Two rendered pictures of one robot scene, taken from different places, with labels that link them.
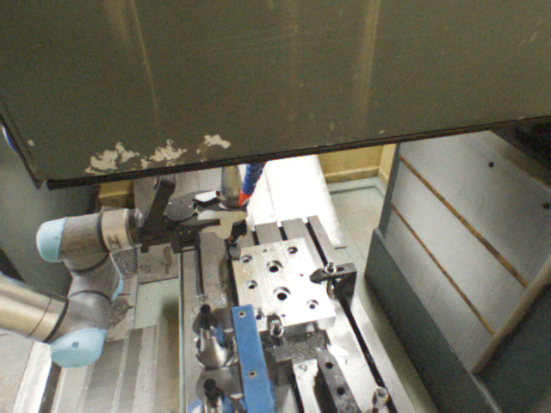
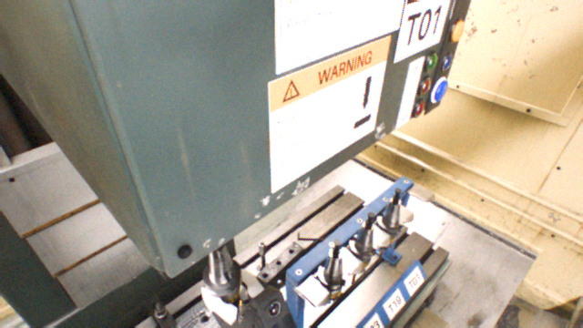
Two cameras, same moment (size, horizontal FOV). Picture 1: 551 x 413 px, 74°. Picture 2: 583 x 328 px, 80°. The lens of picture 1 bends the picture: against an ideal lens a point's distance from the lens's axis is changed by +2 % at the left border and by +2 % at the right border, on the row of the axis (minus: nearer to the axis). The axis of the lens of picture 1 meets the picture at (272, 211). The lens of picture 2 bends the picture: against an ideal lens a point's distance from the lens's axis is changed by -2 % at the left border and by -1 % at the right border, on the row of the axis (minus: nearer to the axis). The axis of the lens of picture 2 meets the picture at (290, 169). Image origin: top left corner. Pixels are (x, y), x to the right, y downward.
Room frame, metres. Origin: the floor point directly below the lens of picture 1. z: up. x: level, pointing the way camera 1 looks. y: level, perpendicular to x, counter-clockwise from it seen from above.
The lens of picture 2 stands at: (0.64, 0.42, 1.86)
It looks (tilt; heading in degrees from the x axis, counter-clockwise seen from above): 38 degrees down; 236
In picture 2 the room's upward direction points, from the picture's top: 1 degrees clockwise
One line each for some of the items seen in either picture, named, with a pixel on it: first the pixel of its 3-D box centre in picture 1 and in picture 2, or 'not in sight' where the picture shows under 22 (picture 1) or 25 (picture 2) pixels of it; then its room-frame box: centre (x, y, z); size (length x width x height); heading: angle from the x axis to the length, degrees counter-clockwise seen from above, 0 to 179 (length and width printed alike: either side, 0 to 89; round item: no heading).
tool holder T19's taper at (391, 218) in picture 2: not in sight; (393, 210); (0.10, 0.06, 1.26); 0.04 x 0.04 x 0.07
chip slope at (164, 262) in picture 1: (238, 218); not in sight; (1.20, 0.15, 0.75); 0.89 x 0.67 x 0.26; 101
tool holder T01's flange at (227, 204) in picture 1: (232, 196); (222, 276); (0.54, 0.07, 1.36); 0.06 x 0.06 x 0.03
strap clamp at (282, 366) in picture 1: (277, 342); not in sight; (0.47, 0.00, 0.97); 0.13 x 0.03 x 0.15; 11
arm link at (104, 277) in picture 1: (95, 280); not in sight; (0.47, 0.35, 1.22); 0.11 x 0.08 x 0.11; 10
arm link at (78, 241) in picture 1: (77, 238); not in sight; (0.49, 0.36, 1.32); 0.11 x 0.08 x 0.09; 101
